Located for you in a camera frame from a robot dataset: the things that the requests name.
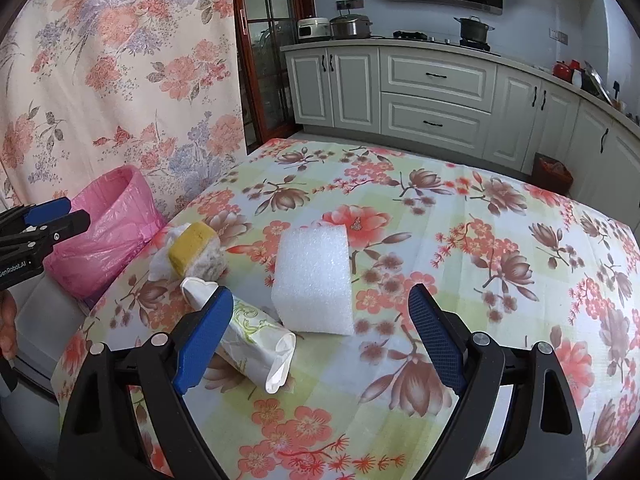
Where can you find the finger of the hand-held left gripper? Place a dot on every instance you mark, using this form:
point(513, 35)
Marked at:
point(47, 211)
point(65, 225)

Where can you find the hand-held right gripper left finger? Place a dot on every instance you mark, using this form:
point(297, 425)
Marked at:
point(205, 340)

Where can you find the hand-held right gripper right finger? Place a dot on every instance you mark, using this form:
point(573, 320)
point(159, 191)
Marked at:
point(437, 340)

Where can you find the white green tissue packet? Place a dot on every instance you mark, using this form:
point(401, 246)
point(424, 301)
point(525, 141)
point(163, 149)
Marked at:
point(255, 340)

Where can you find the pink lined waste bin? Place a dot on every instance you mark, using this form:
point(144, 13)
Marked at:
point(115, 240)

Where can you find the person's left hand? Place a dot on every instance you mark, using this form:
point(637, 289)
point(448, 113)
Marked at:
point(6, 325)

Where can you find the crumpled white tissue paper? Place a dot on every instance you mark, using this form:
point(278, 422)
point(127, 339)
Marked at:
point(160, 265)

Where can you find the small yellow sponge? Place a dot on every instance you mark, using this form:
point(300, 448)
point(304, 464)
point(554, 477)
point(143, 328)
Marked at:
point(192, 245)

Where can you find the white foam block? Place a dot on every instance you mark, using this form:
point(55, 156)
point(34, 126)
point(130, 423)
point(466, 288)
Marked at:
point(312, 280)

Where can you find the floral curtain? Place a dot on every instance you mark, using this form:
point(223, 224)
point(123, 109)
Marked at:
point(100, 60)

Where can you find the red floor bin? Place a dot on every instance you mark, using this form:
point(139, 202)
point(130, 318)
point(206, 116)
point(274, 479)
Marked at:
point(550, 175)

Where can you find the white kitchen cabinets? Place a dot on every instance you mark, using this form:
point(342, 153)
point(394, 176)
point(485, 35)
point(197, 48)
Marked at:
point(435, 75)

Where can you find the red kettle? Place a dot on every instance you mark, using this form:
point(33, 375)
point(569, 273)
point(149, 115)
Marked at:
point(565, 70)

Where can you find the steel tray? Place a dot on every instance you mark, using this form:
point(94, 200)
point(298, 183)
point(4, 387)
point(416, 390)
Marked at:
point(596, 80)

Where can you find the black gas stove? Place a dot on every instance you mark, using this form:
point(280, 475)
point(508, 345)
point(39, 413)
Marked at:
point(410, 36)

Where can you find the dark cooking pot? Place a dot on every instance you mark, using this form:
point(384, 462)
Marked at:
point(474, 31)

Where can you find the white rice cooker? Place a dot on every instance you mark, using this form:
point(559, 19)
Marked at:
point(313, 30)

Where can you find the red wooden glass door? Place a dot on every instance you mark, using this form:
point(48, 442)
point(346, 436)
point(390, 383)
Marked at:
point(302, 10)

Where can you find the steel pressure cooker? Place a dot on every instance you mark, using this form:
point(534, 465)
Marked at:
point(350, 27)

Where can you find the grey wall socket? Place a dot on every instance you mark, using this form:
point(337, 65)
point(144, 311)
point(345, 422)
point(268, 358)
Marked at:
point(350, 4)
point(559, 36)

